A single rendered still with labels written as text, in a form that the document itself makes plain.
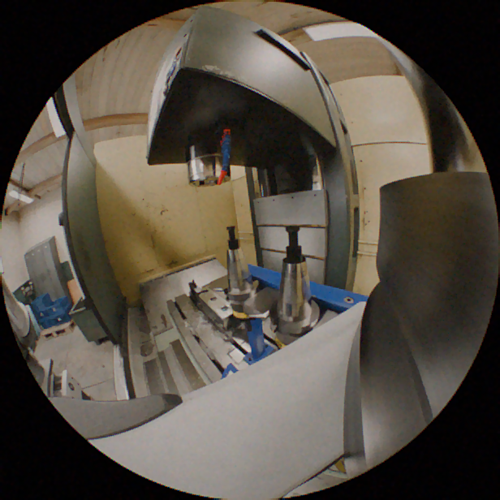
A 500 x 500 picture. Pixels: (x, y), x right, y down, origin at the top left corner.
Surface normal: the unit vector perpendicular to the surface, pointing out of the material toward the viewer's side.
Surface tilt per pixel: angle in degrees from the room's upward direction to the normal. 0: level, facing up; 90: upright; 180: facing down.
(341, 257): 90
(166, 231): 90
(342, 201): 90
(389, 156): 90
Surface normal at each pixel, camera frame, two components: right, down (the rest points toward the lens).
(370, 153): -0.74, 0.27
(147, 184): 0.66, 0.12
